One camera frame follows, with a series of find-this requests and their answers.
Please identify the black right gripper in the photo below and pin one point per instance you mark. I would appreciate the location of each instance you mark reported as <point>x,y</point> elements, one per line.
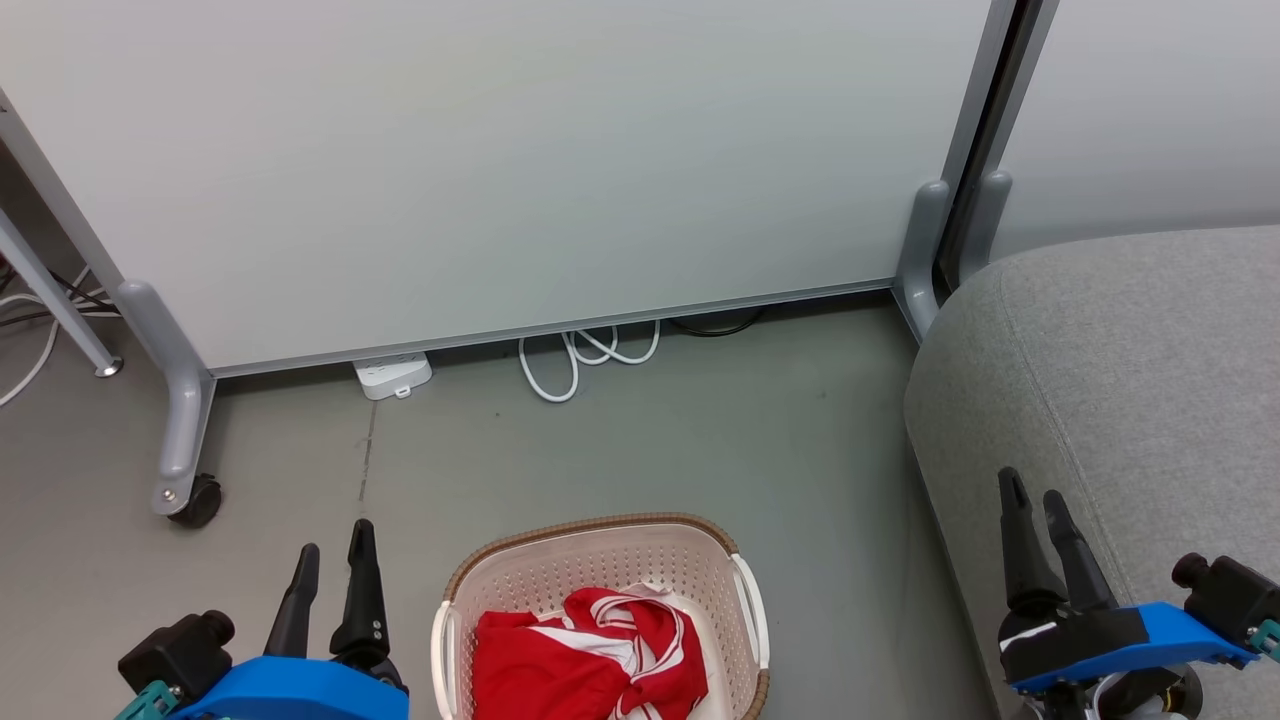
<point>1090,635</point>

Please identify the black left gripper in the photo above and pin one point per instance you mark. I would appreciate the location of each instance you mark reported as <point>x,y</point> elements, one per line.
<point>386,668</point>

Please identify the red and white garment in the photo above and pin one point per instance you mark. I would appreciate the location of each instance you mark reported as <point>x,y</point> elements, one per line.
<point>560,665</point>

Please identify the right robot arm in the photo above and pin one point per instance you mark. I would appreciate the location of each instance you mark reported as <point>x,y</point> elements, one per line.
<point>1150,697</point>

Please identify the grey fabric sofa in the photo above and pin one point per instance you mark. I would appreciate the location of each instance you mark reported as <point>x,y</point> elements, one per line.
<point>1120,400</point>

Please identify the grey panel leg with caster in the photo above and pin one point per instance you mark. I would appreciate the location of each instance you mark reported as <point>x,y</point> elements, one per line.
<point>183,420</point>

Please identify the white power strip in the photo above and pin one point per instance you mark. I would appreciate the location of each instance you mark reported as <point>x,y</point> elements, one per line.
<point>392,374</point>

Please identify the cream perforated laundry basket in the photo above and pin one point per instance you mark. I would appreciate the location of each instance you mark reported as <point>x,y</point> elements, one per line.
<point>600,560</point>

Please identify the grey metal stand leg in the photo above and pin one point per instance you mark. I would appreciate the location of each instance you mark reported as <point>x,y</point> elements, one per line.
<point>55,295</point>

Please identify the large white partition panel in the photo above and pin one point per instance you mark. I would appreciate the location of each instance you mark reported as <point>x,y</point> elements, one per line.
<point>480,170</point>

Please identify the left wrist camera blue mount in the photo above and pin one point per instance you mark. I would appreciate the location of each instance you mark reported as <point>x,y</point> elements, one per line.
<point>290,695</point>

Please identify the wrist camera blue mount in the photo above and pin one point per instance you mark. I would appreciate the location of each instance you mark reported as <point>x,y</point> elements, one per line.
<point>1185,630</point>
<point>290,695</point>

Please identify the right wrist camera blue mount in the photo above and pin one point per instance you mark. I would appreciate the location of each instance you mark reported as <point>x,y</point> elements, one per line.
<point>1185,630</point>

